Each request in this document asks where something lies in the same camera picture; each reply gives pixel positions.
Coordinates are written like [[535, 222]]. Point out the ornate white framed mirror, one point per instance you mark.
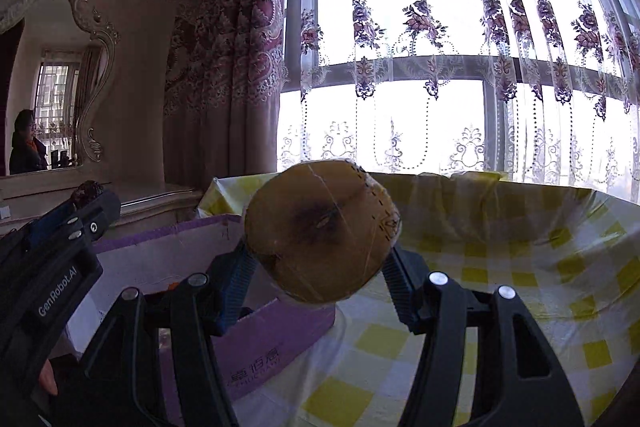
[[57, 58]]

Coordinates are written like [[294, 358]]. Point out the floral pink drape curtain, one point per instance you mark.
[[224, 74]]

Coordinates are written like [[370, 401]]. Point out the white box purple rim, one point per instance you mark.
[[269, 335]]

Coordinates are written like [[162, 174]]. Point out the yellow fruit half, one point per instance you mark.
[[321, 229]]

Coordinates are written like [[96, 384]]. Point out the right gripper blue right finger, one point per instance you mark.
[[519, 381]]

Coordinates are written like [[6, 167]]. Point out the sheer floral lace curtain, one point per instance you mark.
[[465, 41]]

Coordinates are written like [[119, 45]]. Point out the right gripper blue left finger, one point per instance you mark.
[[121, 365]]

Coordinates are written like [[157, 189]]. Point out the dark dried fruit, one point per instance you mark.
[[85, 193]]

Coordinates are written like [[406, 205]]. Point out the cream white dresser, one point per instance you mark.
[[131, 207]]

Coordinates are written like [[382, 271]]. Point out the operator hand fingertip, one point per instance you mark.
[[46, 379]]

